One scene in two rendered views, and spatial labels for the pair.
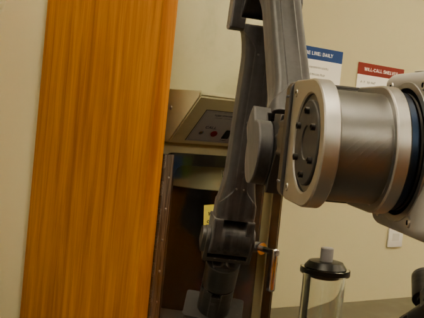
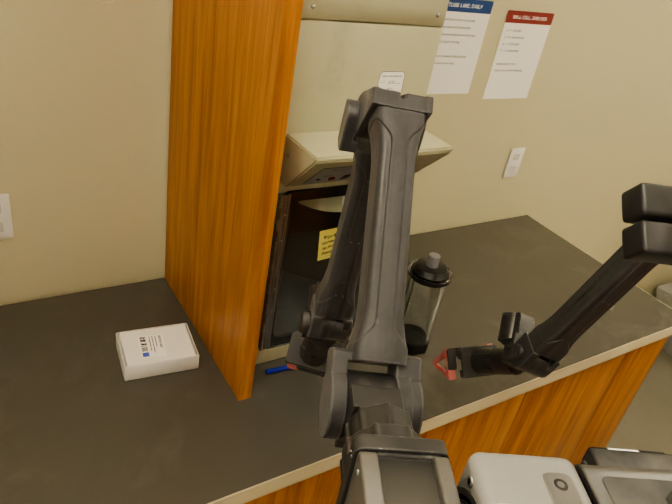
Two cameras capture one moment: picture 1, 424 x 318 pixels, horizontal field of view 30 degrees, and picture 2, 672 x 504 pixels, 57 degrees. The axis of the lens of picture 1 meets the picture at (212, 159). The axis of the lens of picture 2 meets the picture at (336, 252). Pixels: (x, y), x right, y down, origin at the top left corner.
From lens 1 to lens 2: 0.63 m
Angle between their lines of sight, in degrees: 28
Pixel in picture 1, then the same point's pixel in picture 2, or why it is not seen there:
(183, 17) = (306, 57)
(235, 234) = (332, 327)
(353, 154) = not seen: outside the picture
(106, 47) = (225, 78)
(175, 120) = (292, 171)
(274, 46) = (370, 253)
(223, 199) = (322, 301)
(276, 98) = (359, 342)
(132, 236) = (245, 280)
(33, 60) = (162, 41)
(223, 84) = not seen: hidden behind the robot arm
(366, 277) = (478, 203)
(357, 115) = not seen: outside the picture
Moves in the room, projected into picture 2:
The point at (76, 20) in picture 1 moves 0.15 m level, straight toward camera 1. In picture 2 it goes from (198, 24) to (190, 43)
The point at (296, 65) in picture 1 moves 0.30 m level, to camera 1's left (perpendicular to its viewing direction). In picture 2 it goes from (391, 288) to (127, 238)
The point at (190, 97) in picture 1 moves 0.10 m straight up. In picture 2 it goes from (306, 158) to (315, 103)
